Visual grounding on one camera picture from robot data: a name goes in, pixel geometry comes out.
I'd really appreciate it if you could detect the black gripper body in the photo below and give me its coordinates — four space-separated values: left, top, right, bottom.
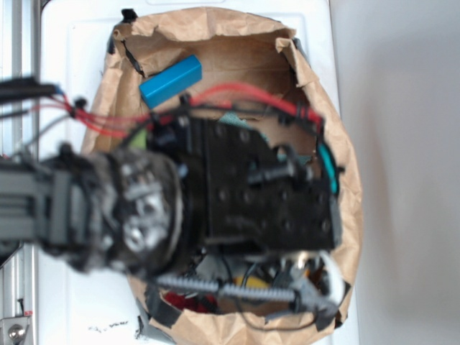
147 116 341 255

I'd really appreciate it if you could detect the green scrubby sponge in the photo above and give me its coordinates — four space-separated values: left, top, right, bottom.
129 129 147 150

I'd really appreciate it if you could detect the yellow sponge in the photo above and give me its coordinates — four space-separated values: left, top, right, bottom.
232 275 270 289

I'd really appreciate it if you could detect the teal microfiber cloth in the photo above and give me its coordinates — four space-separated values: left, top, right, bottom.
218 111 312 165

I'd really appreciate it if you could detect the red object in bag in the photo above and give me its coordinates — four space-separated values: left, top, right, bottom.
164 292 218 313

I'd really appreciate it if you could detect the brown paper bag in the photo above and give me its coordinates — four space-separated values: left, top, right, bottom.
91 6 364 344

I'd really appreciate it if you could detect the blue rectangular block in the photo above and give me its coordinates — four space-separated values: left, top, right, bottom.
139 55 202 109

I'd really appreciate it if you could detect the grey braided cable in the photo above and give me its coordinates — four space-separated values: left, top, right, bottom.
156 275 339 313

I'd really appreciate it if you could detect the white ribbon cable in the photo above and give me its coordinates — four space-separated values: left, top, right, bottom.
318 251 346 306

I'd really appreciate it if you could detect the red wire bundle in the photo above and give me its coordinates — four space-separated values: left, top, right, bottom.
0 75 342 195

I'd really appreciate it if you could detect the aluminium frame rail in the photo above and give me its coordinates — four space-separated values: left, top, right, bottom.
1 1 40 344

